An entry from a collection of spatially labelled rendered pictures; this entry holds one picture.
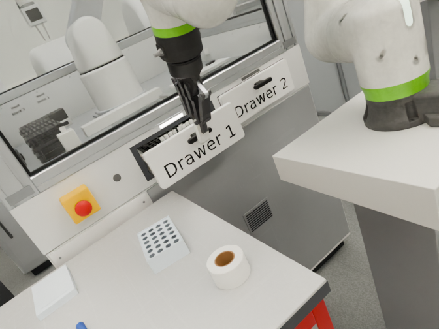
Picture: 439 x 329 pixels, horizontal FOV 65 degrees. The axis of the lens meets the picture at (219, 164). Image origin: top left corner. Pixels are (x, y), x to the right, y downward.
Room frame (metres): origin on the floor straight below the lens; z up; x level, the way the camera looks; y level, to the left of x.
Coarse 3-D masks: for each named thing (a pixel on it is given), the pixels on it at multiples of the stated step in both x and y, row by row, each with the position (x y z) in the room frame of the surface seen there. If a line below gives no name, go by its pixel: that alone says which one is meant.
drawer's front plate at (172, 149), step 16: (224, 112) 0.92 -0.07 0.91; (192, 128) 0.88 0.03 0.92; (224, 128) 0.92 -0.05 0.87; (240, 128) 0.94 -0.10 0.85; (160, 144) 0.84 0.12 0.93; (176, 144) 0.85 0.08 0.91; (192, 144) 0.87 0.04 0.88; (208, 144) 0.89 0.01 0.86; (224, 144) 0.91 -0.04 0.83; (160, 160) 0.83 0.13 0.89; (176, 160) 0.85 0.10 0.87; (208, 160) 0.88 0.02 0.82; (160, 176) 0.82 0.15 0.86; (176, 176) 0.84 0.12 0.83
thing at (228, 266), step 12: (216, 252) 0.52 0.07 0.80; (228, 252) 0.50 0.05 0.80; (240, 252) 0.49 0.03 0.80; (216, 264) 0.48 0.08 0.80; (228, 264) 0.47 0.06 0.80; (240, 264) 0.46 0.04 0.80; (216, 276) 0.46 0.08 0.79; (228, 276) 0.46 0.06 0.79; (240, 276) 0.46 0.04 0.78; (228, 288) 0.46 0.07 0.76
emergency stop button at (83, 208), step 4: (84, 200) 0.79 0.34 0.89; (76, 204) 0.78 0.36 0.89; (80, 204) 0.78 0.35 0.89; (84, 204) 0.78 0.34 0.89; (88, 204) 0.79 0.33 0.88; (76, 208) 0.78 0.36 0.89; (80, 208) 0.78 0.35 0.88; (84, 208) 0.78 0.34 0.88; (88, 208) 0.78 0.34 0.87; (76, 212) 0.78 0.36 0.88; (80, 212) 0.78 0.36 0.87; (84, 212) 0.78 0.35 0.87; (88, 212) 0.78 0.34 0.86; (84, 216) 0.78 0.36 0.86
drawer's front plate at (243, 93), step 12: (264, 72) 1.11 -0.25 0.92; (276, 72) 1.13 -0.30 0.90; (288, 72) 1.15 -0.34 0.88; (240, 84) 1.08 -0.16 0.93; (252, 84) 1.09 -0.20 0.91; (276, 84) 1.13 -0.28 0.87; (288, 84) 1.15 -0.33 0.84; (228, 96) 1.05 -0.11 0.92; (240, 96) 1.07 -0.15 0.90; (252, 96) 1.08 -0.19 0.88; (276, 96) 1.12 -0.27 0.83; (240, 108) 1.06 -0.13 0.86; (240, 120) 1.05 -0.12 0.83
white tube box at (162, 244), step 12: (168, 216) 0.72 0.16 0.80; (156, 228) 0.69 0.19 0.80; (168, 228) 0.67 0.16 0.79; (144, 240) 0.66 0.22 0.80; (156, 240) 0.65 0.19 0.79; (168, 240) 0.63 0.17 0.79; (180, 240) 0.60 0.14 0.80; (144, 252) 0.62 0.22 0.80; (156, 252) 0.60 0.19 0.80; (168, 252) 0.59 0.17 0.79; (180, 252) 0.60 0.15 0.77; (156, 264) 0.59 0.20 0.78; (168, 264) 0.59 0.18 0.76
